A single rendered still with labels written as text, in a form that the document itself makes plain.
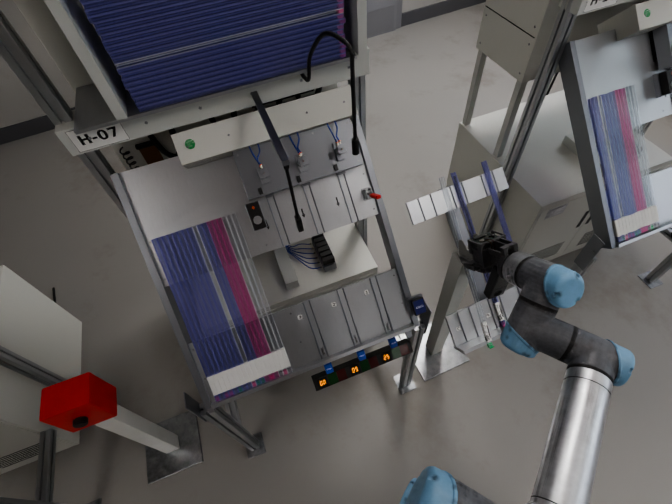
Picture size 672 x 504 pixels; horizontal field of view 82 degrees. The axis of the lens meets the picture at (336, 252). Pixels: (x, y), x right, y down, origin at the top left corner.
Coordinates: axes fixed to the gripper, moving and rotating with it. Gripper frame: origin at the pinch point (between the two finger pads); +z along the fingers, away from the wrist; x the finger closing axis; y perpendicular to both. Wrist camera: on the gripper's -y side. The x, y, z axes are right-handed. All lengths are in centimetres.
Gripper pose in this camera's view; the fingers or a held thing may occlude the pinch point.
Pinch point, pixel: (463, 251)
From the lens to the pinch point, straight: 111.8
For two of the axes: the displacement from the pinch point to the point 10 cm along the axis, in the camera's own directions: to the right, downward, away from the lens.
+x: -9.2, 3.5, -1.8
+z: -2.8, -2.6, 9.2
